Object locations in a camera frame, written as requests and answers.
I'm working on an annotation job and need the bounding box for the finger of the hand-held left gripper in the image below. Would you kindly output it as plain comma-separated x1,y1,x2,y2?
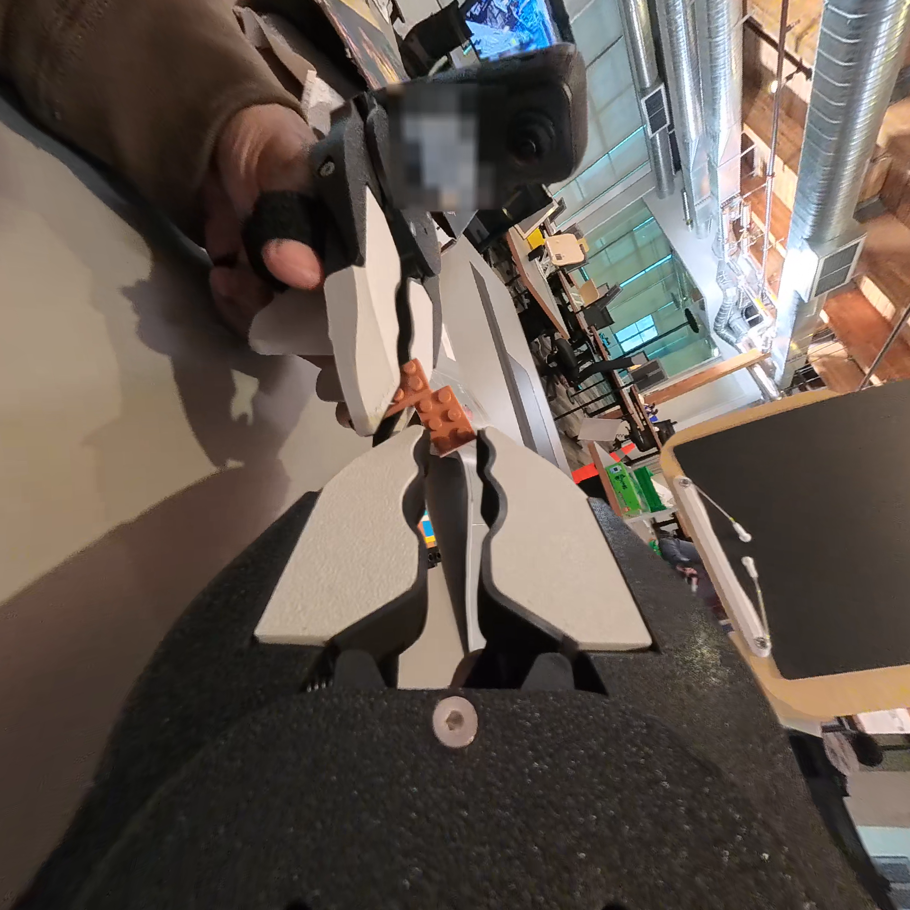
409,273,445,371
323,188,417,438

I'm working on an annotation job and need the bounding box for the metal vent box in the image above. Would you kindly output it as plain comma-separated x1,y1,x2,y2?
810,238,868,300

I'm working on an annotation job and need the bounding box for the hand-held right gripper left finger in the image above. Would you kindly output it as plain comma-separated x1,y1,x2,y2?
253,424,432,687

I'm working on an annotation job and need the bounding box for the silver air duct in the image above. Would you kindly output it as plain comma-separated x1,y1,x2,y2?
771,0,910,399
619,0,747,243

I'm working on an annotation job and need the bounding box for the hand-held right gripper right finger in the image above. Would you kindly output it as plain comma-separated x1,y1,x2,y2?
455,425,655,689

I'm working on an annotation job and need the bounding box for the black board with wooden edge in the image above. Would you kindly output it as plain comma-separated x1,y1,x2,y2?
660,380,910,722

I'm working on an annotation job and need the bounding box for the grey desk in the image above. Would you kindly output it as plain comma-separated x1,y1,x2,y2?
0,92,573,910

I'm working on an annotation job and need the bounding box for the large wall monitor screen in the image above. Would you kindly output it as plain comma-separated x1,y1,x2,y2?
462,0,563,61

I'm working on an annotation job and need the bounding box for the dark printed toy set box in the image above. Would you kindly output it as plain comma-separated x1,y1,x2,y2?
316,0,413,86

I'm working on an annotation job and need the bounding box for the black floor lamp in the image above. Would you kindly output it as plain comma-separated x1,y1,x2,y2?
590,309,701,372

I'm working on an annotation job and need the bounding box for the wood-edged office desk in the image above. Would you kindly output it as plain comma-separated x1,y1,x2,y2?
508,227,662,456

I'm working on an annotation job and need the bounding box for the person's left hand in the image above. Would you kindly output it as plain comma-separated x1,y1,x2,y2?
205,105,356,429

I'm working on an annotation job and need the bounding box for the black office chair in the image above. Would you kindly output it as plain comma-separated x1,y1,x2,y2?
540,334,634,399

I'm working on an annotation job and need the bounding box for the person's left forearm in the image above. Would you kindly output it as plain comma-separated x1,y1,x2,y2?
0,0,307,214

